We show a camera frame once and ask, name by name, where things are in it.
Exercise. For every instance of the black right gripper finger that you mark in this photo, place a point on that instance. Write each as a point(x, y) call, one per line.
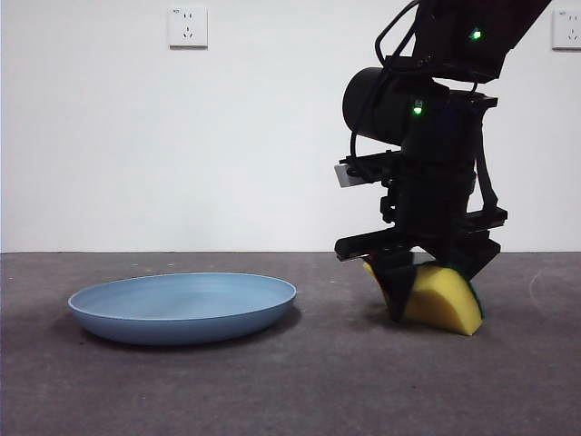
point(479, 261)
point(397, 286)

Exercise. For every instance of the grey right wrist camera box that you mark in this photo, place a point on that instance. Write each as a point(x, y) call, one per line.
point(347, 178)

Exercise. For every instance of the white wall socket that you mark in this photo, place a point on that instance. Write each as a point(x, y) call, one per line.
point(567, 29)
point(188, 27)

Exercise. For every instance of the green and yellow sponge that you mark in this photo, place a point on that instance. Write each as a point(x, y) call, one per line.
point(440, 300)

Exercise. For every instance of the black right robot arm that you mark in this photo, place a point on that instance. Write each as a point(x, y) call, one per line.
point(454, 54)

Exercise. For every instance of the light blue round plate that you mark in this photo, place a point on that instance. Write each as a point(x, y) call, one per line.
point(181, 313)

